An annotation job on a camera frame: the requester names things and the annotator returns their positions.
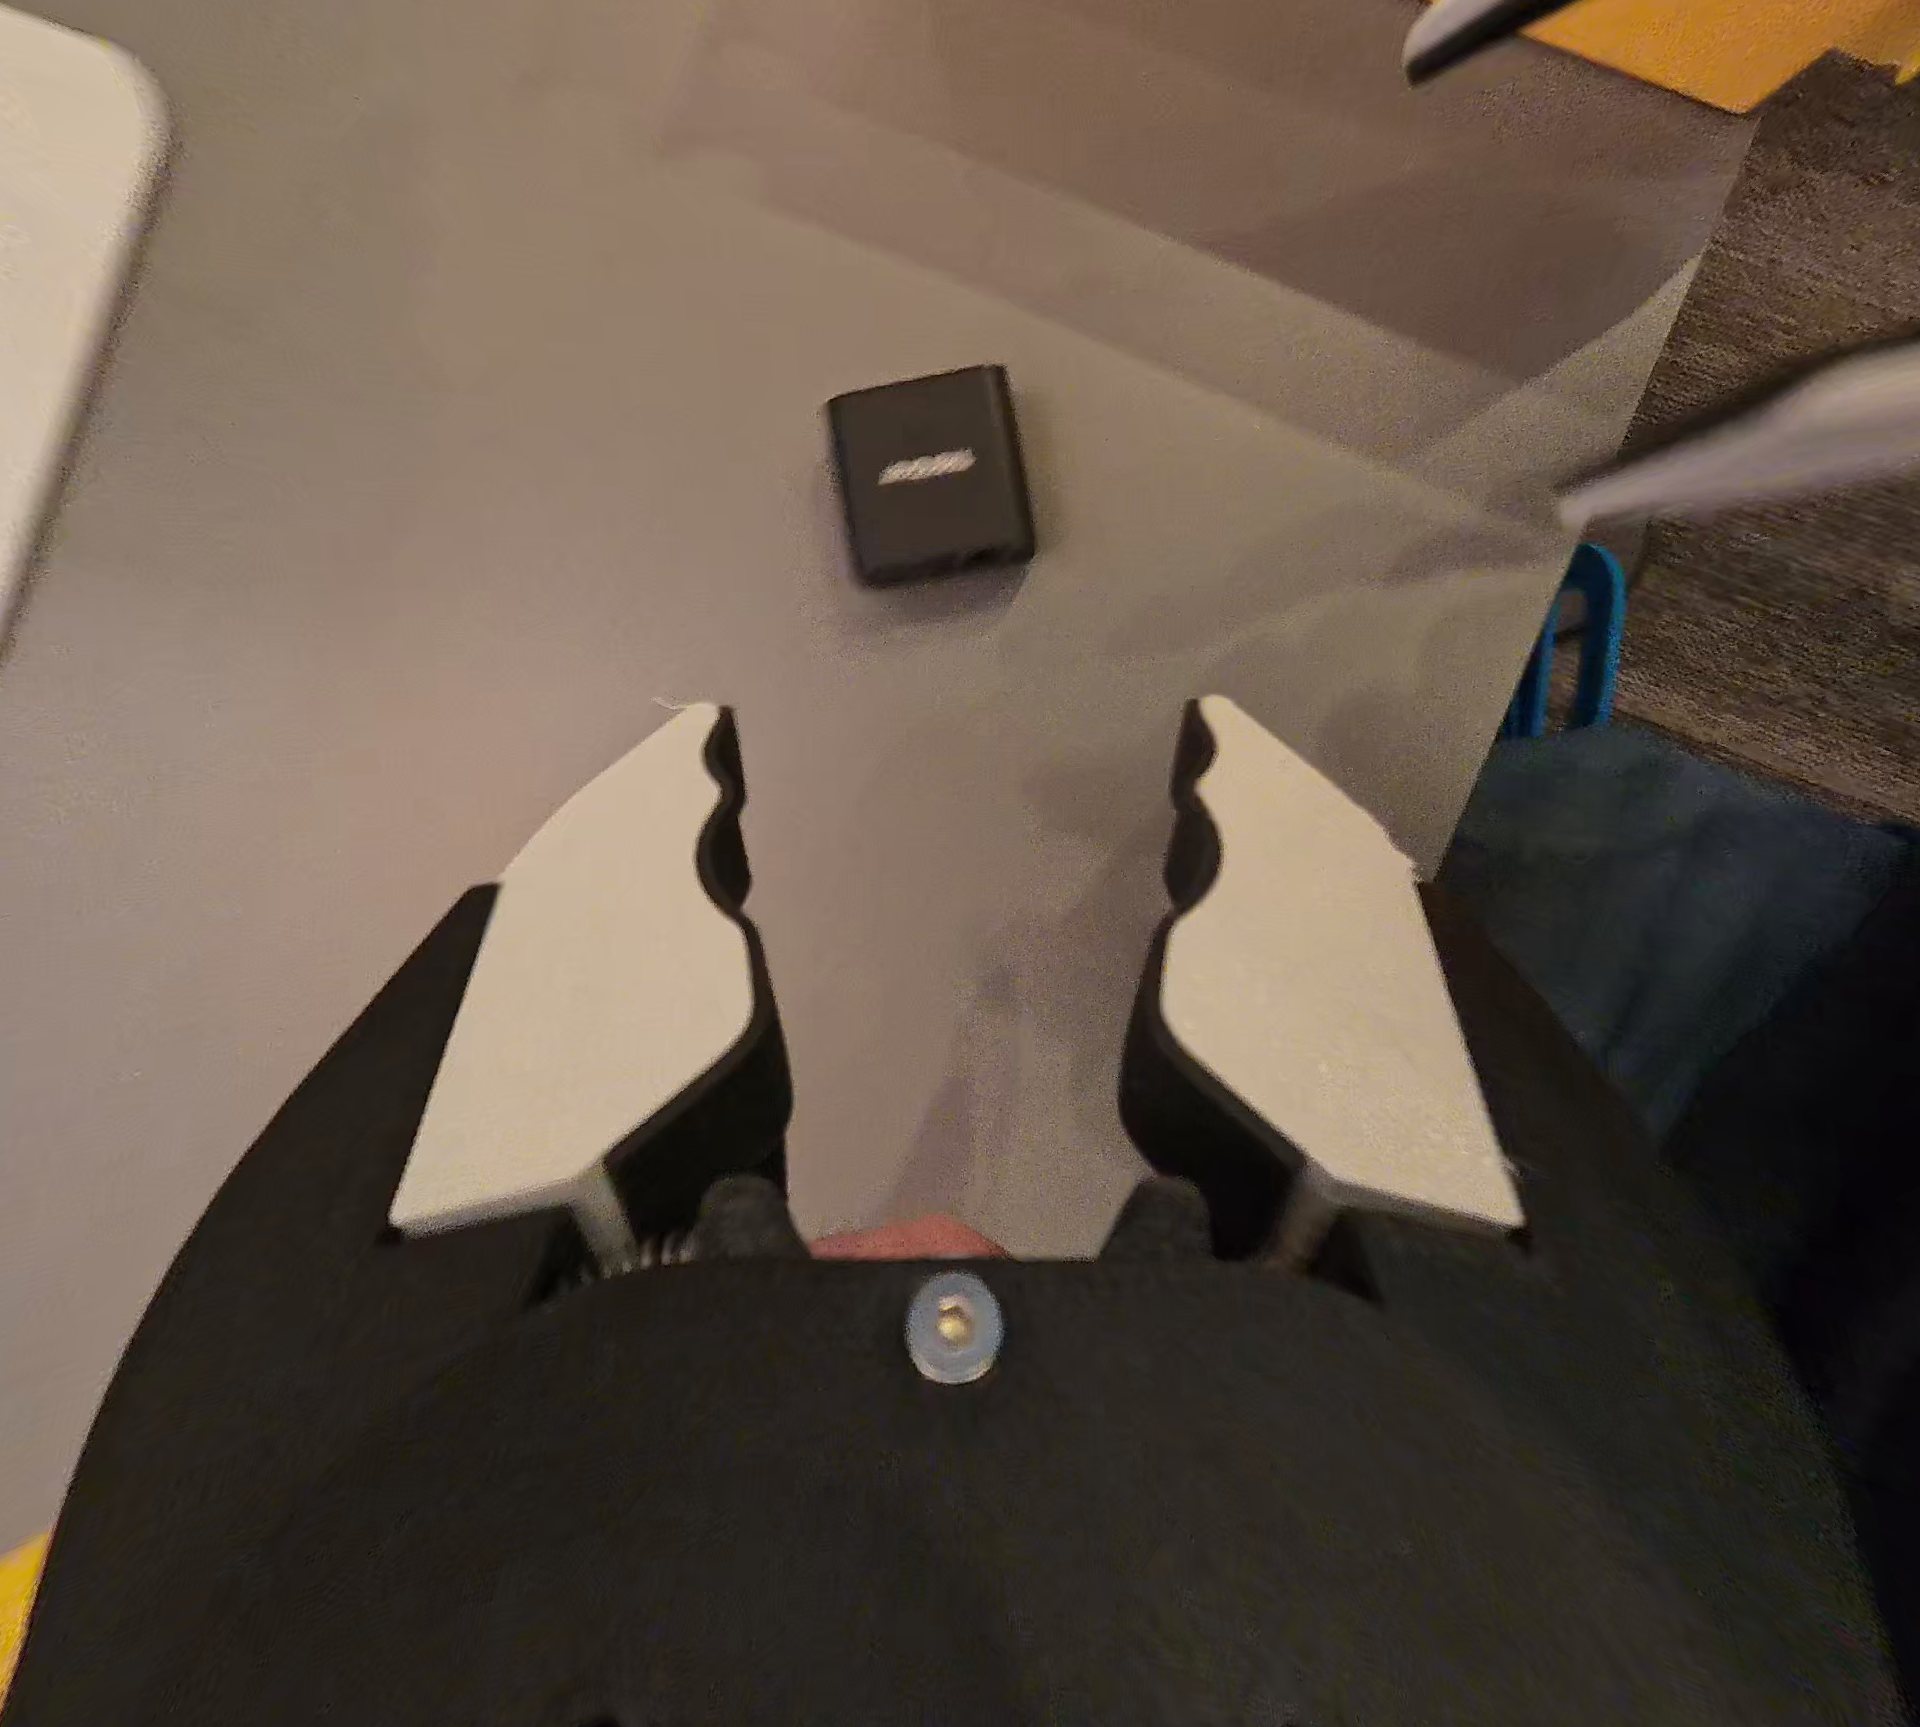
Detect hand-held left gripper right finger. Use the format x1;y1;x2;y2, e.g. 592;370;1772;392
1116;695;1531;1271

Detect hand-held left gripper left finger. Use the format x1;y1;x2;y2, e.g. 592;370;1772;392
386;701;793;1275

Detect black ethernet adapter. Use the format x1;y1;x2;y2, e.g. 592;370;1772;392
822;364;1040;590

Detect dark teal cloth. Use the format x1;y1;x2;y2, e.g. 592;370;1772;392
1437;713;1920;1459

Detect blue clamp handle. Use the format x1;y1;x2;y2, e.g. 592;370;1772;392
1504;540;1633;741

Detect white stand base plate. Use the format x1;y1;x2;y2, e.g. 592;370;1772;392
0;2;171;656

